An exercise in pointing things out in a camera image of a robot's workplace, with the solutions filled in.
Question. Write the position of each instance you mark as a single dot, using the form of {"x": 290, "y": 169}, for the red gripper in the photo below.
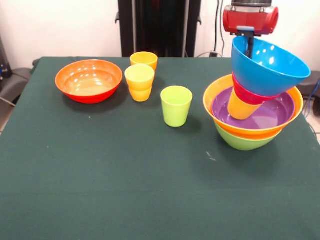
{"x": 265, "y": 20}

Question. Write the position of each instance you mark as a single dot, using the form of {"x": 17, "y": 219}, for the blue bowl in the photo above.
{"x": 252, "y": 80}

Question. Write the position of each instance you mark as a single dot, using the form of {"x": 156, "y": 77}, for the small pink bowl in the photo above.
{"x": 250, "y": 97}

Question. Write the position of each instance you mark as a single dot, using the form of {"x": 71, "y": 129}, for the yellow cup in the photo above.
{"x": 140, "y": 80}
{"x": 241, "y": 110}

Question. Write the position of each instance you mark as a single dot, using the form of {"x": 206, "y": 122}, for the purple bowl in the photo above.
{"x": 272, "y": 112}

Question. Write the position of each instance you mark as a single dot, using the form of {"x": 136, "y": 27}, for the large orange bowl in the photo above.
{"x": 250, "y": 132}

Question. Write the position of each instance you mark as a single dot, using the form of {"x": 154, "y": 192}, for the green bowl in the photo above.
{"x": 240, "y": 143}

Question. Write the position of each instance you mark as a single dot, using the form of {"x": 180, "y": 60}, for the green cup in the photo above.
{"x": 175, "y": 115}

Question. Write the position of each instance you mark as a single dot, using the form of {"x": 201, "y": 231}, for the orange cup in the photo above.
{"x": 143, "y": 60}

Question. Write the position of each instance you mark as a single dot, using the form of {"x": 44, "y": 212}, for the yellow-orange cup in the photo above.
{"x": 140, "y": 95}

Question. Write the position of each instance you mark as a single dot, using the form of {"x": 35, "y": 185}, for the red bowl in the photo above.
{"x": 87, "y": 85}

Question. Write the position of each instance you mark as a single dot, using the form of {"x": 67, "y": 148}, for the dark green tablecloth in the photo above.
{"x": 100, "y": 187}

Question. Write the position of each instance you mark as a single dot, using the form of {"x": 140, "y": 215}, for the black equipment box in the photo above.
{"x": 3, "y": 65}

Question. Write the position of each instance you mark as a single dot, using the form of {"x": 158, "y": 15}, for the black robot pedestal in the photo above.
{"x": 155, "y": 27}

